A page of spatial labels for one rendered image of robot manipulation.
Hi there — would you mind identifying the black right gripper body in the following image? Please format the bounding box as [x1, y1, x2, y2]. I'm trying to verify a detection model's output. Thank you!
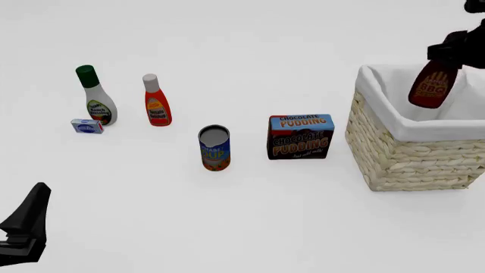
[443, 18, 485, 70]

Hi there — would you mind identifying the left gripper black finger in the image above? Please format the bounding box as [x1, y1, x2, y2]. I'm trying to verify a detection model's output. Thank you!
[0, 182, 52, 237]

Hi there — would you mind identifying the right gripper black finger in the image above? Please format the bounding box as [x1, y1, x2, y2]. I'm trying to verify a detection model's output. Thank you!
[427, 42, 468, 68]

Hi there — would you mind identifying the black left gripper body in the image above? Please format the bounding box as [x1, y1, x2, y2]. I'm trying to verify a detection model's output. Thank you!
[0, 227, 49, 267]

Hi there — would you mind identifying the brown bbq sauce bottle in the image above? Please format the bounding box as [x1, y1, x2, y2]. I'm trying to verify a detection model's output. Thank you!
[407, 58, 459, 109]

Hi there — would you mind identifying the wicker basket white lining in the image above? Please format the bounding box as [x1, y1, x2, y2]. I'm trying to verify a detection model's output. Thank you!
[344, 64, 485, 193]

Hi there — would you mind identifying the small blue white box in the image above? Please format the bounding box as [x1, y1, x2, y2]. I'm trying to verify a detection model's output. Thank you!
[70, 118, 105, 135]

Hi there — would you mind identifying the ranch dressing bottle green cap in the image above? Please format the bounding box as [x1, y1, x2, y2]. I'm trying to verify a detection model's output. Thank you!
[74, 64, 118, 127]

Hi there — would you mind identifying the red ketchup bottle grey cap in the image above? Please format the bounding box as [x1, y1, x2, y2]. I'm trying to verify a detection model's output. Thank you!
[142, 73, 173, 127]

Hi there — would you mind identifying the chocolate pudding box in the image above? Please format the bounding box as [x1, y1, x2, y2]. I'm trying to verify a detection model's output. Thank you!
[267, 114, 336, 161]

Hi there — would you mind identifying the soup can blue label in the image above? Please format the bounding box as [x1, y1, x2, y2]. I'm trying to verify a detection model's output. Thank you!
[197, 124, 232, 172]

